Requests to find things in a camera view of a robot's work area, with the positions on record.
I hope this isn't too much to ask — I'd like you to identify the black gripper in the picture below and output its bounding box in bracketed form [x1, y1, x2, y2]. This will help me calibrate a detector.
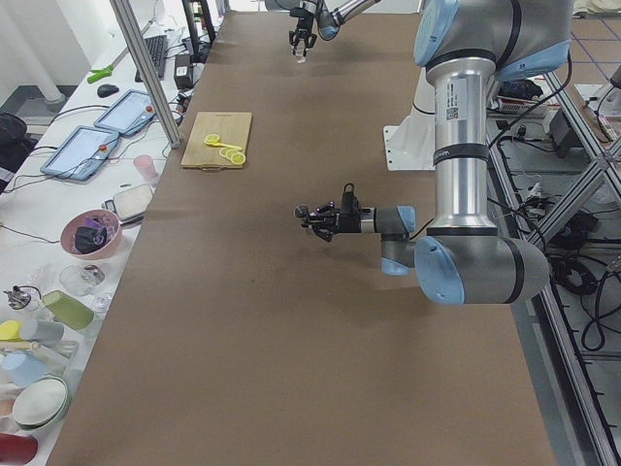
[302, 203, 361, 243]
[289, 9, 317, 53]

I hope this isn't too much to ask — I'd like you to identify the clear glass shaker cup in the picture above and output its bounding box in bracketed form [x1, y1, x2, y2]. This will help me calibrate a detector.
[293, 47, 307, 64]

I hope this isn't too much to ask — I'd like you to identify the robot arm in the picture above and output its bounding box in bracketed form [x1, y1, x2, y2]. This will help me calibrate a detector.
[264, 0, 376, 58]
[295, 1, 572, 305]

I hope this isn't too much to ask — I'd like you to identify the pink cup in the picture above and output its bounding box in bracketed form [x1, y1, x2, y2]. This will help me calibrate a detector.
[133, 154, 159, 186]

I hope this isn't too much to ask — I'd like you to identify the green cup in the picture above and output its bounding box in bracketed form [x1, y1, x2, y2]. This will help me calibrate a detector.
[42, 290, 94, 330]

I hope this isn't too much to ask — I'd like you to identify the light blue cup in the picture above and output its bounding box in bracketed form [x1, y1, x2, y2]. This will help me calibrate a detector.
[1, 351, 49, 388]

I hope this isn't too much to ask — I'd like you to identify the lemon slice row end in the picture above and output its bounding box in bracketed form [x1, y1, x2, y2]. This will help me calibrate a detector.
[230, 151, 246, 166]

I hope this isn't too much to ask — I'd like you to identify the wooden cutting board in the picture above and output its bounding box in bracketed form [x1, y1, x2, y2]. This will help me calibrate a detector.
[180, 112, 252, 171]

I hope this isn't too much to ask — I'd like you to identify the black keyboard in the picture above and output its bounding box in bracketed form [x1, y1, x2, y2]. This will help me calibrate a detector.
[144, 35, 168, 80]

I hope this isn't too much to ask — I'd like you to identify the blue teach pendant far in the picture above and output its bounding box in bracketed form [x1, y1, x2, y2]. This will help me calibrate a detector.
[93, 90, 155, 136]

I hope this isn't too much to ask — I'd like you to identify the blue teach pendant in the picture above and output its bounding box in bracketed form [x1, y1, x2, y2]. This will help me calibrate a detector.
[40, 125, 119, 182]
[93, 90, 155, 136]

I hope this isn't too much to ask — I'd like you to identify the kitchen scale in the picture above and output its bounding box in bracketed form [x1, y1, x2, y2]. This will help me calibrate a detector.
[101, 183, 153, 226]

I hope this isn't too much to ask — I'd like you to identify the black computer mouse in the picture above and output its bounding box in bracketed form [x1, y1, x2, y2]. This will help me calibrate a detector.
[97, 83, 119, 98]

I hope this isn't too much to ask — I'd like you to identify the blue teach pendant near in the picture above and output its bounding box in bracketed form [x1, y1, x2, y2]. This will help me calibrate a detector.
[40, 125, 119, 182]

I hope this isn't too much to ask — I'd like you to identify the pink bowl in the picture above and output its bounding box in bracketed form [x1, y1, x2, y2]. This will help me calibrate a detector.
[60, 210, 122, 260]

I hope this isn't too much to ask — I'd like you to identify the white green bowl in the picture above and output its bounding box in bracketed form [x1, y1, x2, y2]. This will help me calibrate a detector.
[12, 377, 72, 430]

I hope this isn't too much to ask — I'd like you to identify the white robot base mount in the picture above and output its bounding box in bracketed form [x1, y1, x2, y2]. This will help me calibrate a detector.
[383, 68, 435, 171]

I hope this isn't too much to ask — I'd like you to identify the aluminium frame post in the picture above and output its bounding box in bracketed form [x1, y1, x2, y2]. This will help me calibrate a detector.
[110, 0, 180, 149]

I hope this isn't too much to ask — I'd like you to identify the green handled tool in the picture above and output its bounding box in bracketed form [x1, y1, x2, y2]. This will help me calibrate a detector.
[87, 65, 114, 83]

